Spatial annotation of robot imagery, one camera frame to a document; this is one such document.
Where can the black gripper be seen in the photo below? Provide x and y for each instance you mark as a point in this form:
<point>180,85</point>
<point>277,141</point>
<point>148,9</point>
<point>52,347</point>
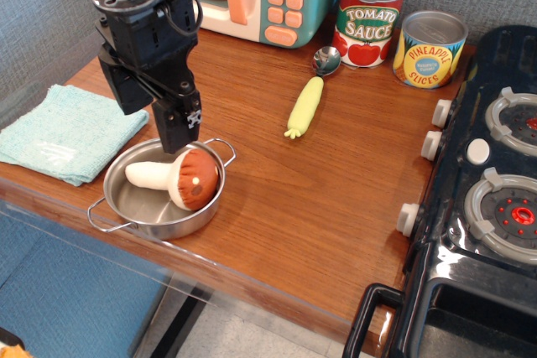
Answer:
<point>144,59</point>

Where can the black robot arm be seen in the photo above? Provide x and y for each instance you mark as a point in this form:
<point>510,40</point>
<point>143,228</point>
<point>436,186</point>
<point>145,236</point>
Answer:
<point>146,44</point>

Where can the small steel pot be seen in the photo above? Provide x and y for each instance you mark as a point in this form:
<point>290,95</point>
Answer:
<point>138,187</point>

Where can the plush brown mushroom toy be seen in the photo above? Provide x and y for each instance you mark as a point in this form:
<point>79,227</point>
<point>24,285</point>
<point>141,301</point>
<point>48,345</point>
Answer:
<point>191,180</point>

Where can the light teal folded cloth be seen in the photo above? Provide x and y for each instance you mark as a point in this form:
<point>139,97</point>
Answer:
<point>71,135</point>

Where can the tomato sauce can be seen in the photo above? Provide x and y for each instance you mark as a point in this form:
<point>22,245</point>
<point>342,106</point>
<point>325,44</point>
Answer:
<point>364,30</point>

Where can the pineapple slices can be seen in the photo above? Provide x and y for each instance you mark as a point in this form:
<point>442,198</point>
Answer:
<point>429,48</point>

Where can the black toy stove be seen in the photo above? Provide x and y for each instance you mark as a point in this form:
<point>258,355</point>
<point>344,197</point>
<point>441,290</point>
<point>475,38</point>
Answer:
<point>470,271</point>

